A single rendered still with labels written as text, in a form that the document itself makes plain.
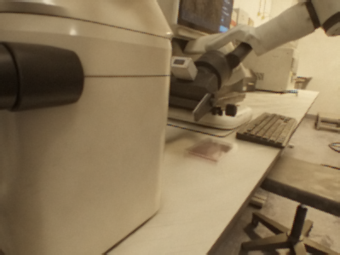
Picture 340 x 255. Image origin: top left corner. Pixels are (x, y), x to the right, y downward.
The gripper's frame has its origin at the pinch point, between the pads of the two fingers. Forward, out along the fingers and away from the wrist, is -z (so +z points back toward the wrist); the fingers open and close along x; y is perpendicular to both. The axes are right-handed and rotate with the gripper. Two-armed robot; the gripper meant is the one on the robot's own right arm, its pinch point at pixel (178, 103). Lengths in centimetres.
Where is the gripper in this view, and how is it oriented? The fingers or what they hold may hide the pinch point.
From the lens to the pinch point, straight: 47.3
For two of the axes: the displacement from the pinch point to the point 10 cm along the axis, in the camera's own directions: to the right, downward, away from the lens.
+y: 1.6, 7.9, 5.9
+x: 8.2, 2.2, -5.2
